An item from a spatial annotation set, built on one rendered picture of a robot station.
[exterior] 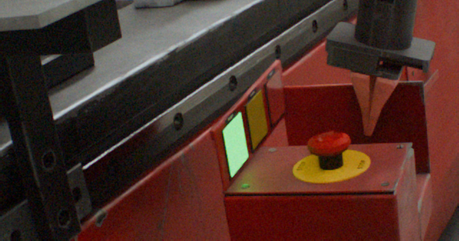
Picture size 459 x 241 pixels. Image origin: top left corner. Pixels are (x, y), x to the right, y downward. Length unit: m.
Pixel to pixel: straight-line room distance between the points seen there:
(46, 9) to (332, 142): 0.32
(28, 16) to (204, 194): 0.46
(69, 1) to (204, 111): 0.42
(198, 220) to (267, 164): 0.17
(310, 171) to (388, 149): 0.08
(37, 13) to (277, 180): 0.32
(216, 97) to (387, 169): 0.28
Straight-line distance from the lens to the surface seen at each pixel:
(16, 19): 0.57
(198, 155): 0.96
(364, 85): 0.83
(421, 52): 0.83
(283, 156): 0.84
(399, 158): 0.80
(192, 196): 0.96
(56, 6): 0.57
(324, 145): 0.78
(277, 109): 0.91
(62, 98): 0.82
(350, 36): 0.84
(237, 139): 0.80
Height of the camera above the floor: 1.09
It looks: 19 degrees down
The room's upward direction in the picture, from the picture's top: 10 degrees counter-clockwise
